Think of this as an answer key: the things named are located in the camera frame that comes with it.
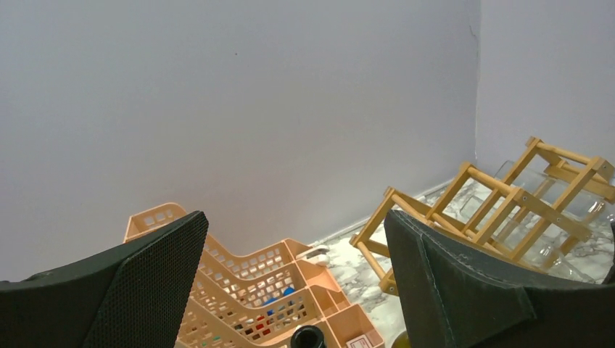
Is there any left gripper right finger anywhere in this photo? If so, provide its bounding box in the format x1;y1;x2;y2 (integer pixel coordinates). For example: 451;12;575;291
384;210;614;347

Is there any clear glass bottle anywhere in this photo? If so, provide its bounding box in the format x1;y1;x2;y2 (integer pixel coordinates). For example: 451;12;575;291
455;169;614;283

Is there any wooden wine rack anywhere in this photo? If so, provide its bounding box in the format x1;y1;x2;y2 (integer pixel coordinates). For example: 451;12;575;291
350;137;614;295

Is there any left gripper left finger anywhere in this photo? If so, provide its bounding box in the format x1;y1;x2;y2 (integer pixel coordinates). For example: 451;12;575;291
1;211;209;347

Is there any dark green wine bottle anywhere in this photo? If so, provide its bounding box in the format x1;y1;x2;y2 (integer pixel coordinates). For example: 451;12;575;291
290;325;327;348

